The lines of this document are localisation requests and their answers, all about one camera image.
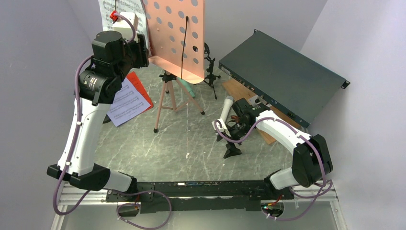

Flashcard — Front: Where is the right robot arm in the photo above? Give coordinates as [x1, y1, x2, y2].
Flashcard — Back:
[212, 97, 333, 199]

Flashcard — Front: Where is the purple sheet paper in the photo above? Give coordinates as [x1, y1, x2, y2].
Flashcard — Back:
[107, 79, 151, 127]

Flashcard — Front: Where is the black tripod mic stand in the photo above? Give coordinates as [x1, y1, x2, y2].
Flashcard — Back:
[203, 43, 221, 100]

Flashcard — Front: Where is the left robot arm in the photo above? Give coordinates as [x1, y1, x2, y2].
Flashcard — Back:
[46, 31, 149, 201]

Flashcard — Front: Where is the white sheet music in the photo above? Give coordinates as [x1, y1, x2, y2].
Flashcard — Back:
[98, 0, 147, 36]

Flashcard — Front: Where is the metal clamp bracket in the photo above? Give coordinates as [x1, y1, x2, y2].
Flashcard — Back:
[248, 95, 263, 106]

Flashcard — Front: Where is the dark rack audio unit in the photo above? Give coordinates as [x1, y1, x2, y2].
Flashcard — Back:
[218, 30, 350, 128]

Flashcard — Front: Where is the pink music stand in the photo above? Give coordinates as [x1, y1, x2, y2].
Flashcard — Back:
[142, 0, 205, 133]

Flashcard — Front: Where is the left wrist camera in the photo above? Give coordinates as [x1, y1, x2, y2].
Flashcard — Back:
[110, 11, 138, 42]

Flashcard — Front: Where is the copper pipe fitting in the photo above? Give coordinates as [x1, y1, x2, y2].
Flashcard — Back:
[230, 115, 240, 123]

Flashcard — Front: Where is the red sheet music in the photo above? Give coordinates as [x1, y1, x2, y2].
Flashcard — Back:
[126, 71, 154, 111]

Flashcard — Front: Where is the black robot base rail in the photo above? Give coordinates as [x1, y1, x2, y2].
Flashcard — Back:
[106, 180, 293, 214]

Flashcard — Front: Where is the white handheld microphone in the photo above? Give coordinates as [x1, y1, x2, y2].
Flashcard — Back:
[220, 95, 234, 121]

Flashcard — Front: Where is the green condenser microphone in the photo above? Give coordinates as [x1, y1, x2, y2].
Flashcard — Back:
[180, 79, 195, 98]

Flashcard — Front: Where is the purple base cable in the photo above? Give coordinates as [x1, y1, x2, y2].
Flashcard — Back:
[116, 189, 172, 230]

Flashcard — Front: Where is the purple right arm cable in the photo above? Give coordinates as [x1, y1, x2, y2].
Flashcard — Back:
[214, 117, 334, 222]

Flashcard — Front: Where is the black round-base mic stand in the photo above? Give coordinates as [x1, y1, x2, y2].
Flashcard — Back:
[102, 115, 111, 124]

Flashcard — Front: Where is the wooden board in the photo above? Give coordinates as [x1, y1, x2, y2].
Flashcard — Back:
[222, 79, 302, 129]

